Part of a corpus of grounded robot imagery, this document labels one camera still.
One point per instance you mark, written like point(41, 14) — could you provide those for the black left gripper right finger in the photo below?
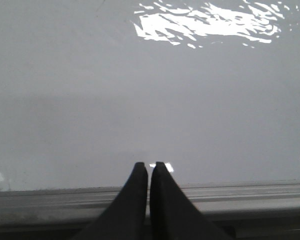
point(172, 214)

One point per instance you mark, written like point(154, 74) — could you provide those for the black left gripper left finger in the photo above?
point(124, 218)

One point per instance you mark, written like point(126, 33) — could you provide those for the white whiteboard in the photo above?
point(89, 87)

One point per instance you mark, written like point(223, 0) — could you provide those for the grey whiteboard frame rail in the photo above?
point(250, 211)

